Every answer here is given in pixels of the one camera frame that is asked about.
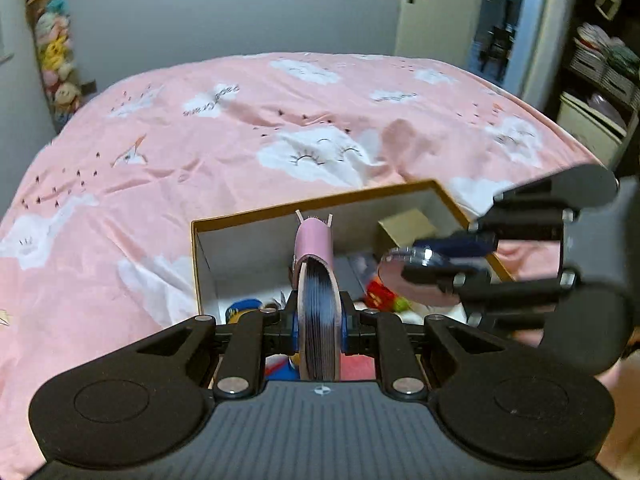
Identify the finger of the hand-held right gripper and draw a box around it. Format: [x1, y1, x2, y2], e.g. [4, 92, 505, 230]
[412, 165, 577, 263]
[400, 262, 567, 341]

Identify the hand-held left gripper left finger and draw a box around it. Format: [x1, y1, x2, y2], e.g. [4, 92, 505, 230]
[102, 291, 301, 397]

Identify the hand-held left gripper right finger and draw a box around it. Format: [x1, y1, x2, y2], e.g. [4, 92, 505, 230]
[341, 291, 543, 397]

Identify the round compact mirror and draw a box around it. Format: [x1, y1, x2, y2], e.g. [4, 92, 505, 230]
[377, 244, 469, 307]

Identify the orange cardboard box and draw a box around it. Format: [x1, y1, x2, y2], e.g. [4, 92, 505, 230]
[191, 180, 516, 391]

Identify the pink notebook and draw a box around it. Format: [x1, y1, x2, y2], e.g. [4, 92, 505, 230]
[291, 211, 347, 382]

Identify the gold box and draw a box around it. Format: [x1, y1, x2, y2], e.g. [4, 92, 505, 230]
[377, 208, 442, 254]

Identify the red crochet ball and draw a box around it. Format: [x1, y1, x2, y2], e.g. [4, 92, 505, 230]
[366, 280, 402, 309]

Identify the dog plush toy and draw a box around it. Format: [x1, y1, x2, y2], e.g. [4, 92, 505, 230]
[224, 297, 301, 382]

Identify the white storage bin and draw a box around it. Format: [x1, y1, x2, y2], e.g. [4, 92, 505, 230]
[556, 91, 629, 167]

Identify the dark shelf unit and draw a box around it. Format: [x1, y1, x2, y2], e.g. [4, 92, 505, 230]
[555, 0, 640, 171]

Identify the dark chair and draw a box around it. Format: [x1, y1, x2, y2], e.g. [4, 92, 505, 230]
[479, 0, 517, 77]

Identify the white door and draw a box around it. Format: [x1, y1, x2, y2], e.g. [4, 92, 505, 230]
[394, 0, 490, 69]

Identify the hanging column of plush toys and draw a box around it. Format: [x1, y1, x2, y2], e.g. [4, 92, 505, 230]
[24, 0, 84, 134]

